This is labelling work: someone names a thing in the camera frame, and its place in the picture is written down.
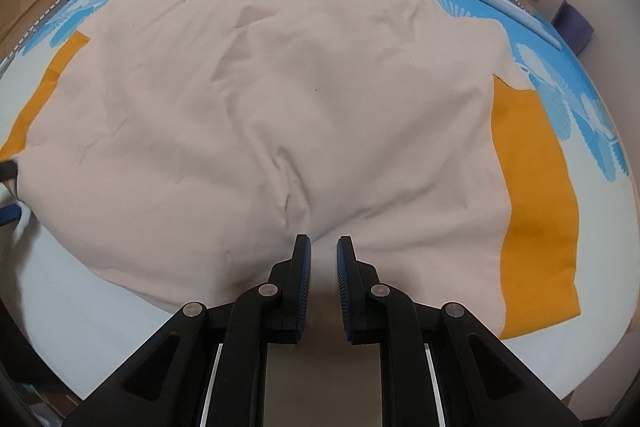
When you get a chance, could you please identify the purple box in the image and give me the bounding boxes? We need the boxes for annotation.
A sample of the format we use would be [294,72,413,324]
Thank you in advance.
[552,0,594,56]

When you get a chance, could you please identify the blue and white patterned mat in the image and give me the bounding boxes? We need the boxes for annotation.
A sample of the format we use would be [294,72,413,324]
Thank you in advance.
[0,0,632,408]

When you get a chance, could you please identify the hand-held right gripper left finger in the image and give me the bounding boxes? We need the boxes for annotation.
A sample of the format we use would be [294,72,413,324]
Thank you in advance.
[62,233,313,427]

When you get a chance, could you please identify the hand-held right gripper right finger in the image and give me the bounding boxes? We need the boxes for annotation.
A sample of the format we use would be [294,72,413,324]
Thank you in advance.
[336,234,583,427]

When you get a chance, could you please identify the beige and orange jacket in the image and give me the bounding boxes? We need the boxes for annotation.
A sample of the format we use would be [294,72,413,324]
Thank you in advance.
[0,0,582,340]

